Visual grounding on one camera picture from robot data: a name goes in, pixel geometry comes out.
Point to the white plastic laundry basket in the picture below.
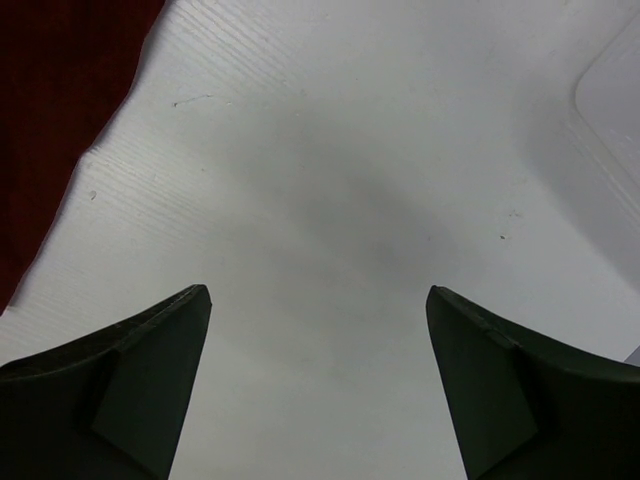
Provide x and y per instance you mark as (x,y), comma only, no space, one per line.
(607,100)

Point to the dark red t shirt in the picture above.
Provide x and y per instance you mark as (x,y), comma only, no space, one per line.
(66,68)

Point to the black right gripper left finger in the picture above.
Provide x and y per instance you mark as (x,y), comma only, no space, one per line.
(108,405)

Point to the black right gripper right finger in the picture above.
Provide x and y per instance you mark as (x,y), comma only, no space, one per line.
(526,406)

